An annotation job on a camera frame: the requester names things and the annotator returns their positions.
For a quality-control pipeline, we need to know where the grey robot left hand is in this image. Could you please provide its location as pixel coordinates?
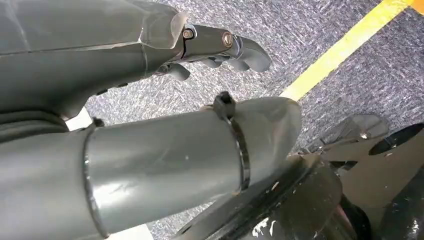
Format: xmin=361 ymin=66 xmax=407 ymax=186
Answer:
xmin=0 ymin=0 xmax=303 ymax=240

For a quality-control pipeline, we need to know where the yellow floor tape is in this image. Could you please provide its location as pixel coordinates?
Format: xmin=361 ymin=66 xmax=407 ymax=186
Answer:
xmin=279 ymin=0 xmax=424 ymax=102

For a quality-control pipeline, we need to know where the ribbed grey left arm sleeve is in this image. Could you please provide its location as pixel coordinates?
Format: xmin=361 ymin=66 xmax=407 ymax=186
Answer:
xmin=0 ymin=110 xmax=70 ymax=144

